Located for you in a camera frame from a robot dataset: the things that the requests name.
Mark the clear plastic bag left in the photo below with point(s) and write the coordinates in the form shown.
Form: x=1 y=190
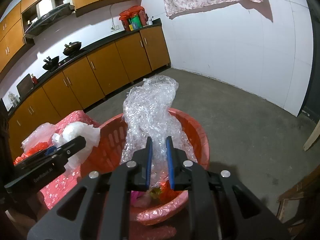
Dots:
x=43 y=133

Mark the dark cutting board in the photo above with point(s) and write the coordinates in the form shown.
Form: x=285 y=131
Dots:
x=25 y=85

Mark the magenta plastic bag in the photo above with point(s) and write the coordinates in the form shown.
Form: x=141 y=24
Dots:
x=140 y=199

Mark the wooden lower cabinets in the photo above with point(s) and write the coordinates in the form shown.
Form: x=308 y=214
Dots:
x=94 y=74

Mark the clear bubble wrap bundle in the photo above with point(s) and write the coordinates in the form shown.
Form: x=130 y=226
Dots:
x=146 y=113

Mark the white mug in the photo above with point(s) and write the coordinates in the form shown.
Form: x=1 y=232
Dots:
x=150 y=21

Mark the red sauce bottle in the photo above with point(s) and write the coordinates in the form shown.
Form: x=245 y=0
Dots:
x=34 y=79

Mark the black wok left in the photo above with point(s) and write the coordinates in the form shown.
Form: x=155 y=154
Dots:
x=51 y=64

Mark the white plastic bag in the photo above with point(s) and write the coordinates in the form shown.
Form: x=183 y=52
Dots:
x=78 y=140

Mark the clear glass jar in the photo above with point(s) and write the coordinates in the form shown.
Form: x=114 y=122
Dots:
x=14 y=99

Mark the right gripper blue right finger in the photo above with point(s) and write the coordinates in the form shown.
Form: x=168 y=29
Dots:
x=170 y=161

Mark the red covered bottle group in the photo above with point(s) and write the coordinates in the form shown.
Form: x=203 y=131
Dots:
x=134 y=18

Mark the black lidded wok right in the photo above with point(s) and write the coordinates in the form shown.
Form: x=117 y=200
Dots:
x=72 y=48

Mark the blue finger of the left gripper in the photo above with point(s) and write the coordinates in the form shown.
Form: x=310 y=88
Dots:
x=50 y=150

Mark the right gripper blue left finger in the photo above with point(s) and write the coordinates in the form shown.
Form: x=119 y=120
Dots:
x=149 y=161

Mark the olive green plastic bag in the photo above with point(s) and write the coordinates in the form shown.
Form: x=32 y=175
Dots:
x=155 y=193

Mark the steel range hood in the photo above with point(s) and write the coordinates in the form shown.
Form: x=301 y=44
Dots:
x=44 y=14

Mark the large orange plastic bag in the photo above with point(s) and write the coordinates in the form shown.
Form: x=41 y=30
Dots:
x=167 y=194

